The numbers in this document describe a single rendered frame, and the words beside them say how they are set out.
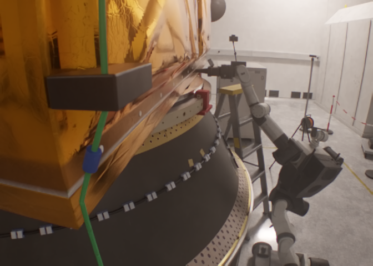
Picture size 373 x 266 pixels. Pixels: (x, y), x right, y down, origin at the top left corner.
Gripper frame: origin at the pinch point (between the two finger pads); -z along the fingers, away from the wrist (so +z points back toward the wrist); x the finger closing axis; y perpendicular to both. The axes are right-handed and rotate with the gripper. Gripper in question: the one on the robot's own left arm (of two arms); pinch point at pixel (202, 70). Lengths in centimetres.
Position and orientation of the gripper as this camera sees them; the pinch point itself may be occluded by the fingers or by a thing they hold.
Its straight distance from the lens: 145.0
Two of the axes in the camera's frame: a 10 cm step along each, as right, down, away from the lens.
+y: 0.0, -9.4, -3.5
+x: 1.5, -3.4, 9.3
